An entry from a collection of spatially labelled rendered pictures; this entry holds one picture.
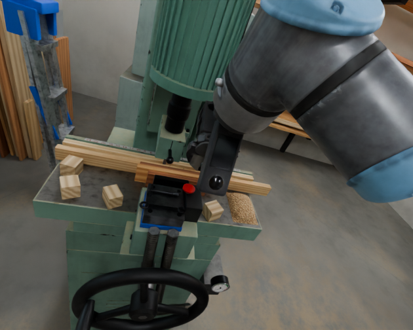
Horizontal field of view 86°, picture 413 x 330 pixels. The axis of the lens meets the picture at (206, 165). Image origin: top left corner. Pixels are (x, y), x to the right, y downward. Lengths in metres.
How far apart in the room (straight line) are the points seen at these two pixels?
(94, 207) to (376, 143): 0.56
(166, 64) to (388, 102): 0.39
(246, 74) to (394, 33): 3.45
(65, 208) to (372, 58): 0.61
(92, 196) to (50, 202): 0.09
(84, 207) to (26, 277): 0.99
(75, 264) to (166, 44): 0.67
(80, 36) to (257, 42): 2.96
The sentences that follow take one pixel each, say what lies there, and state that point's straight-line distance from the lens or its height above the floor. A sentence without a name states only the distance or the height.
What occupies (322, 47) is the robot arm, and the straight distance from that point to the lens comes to 0.22.
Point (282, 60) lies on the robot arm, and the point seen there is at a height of 1.35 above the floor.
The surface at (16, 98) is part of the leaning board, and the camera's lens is 1.98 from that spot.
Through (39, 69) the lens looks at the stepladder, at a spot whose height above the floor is 0.89.
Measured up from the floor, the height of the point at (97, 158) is 0.93.
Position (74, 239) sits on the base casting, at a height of 0.76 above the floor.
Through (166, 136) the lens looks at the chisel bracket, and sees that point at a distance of 0.59.
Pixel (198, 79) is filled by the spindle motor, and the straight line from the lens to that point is 0.49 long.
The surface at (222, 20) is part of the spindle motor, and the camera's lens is 0.48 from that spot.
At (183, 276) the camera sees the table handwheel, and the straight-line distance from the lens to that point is 0.49.
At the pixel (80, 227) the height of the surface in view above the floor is 0.82.
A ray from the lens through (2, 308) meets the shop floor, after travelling 1.53.
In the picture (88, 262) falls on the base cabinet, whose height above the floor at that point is 0.65.
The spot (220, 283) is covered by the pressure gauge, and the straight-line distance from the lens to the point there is 0.81.
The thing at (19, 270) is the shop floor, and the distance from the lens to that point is 1.60.
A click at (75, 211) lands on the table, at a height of 0.88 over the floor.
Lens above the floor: 1.37
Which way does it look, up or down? 34 degrees down
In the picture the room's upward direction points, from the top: 22 degrees clockwise
